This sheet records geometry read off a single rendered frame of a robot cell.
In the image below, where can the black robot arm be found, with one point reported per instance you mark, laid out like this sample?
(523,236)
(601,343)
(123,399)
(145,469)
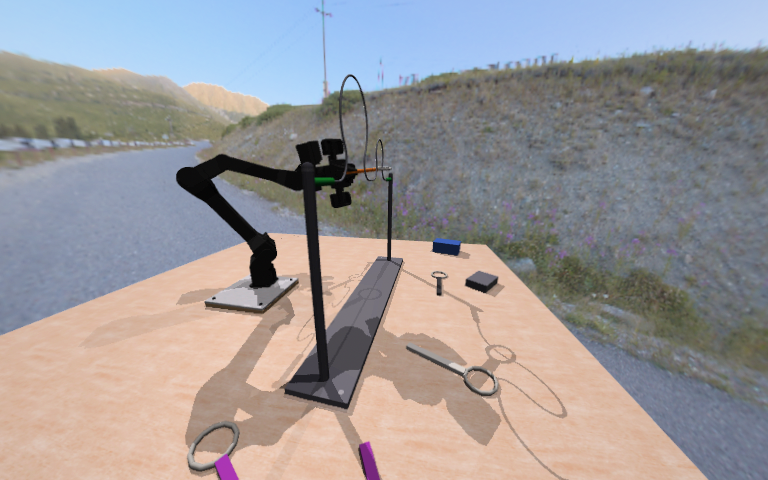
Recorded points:
(197,181)

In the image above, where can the grey loop with purple handle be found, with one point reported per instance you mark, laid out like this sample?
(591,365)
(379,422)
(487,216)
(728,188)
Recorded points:
(368,461)
(222,463)

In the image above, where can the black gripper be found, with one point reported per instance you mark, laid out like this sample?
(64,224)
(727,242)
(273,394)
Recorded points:
(334,170)

